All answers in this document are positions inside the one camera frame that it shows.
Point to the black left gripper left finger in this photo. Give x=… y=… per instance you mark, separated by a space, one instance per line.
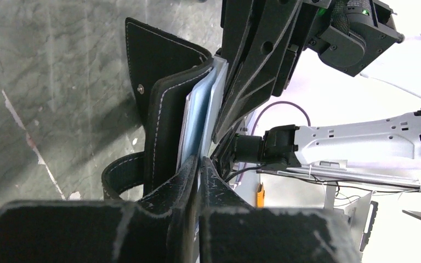
x=160 y=227

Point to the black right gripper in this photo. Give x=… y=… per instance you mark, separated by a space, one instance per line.
x=347 y=36

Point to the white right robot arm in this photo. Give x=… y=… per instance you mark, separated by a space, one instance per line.
x=297 y=146

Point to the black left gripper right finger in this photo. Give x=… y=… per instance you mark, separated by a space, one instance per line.
x=231 y=230

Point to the orange tool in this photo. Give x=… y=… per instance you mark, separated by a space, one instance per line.
x=260 y=195

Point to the black leather card holder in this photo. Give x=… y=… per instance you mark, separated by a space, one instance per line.
x=163 y=70

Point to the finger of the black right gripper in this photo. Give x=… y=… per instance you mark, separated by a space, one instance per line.
x=243 y=48

